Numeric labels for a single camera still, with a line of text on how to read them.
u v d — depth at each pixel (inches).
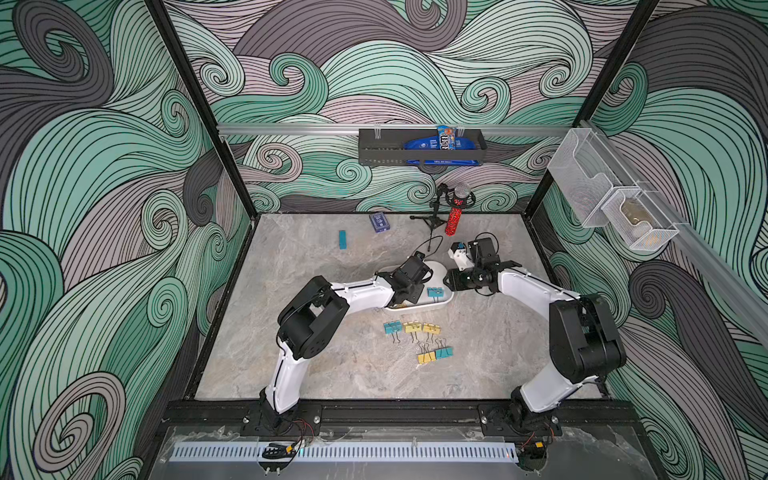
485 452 27.5
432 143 36.4
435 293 37.1
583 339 18.1
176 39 29.8
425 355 32.9
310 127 70.9
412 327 33.7
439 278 37.4
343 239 44.9
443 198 38.1
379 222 46.1
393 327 34.3
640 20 28.4
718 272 21.4
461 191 36.2
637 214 26.6
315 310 22.1
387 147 37.5
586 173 30.6
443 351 32.9
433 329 34.2
